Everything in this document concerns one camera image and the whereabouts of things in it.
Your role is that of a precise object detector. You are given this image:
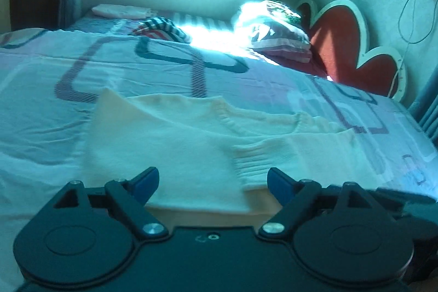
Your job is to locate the white knitted sweater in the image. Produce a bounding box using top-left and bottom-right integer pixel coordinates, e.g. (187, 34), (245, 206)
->
(82, 88), (384, 215)

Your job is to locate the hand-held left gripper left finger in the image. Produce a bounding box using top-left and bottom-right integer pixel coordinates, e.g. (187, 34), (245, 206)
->
(53, 166), (170, 240)

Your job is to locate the striped bed sheet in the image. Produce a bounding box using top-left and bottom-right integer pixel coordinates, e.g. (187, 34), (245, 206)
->
(70, 10), (240, 39)

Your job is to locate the patterned bed cover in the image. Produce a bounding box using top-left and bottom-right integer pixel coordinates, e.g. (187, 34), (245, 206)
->
(0, 27), (438, 292)

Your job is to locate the white cable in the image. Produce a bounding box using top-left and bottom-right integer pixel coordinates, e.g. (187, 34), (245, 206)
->
(398, 0), (432, 45)

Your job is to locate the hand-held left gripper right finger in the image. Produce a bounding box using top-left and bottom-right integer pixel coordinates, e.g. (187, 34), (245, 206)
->
(258, 167), (378, 242)

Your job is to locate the red heart-shaped headboard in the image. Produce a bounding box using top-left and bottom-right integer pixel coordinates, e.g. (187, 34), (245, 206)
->
(296, 0), (408, 102)

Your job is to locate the striped pillow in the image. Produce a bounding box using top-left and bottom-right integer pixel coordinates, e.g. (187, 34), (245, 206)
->
(232, 0), (313, 64)

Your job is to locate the pink folded cloth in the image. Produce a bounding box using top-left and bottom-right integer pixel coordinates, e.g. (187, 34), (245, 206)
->
(92, 4), (153, 19)

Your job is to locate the dark striped cloth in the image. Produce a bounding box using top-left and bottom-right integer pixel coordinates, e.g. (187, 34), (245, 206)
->
(132, 16), (192, 44)

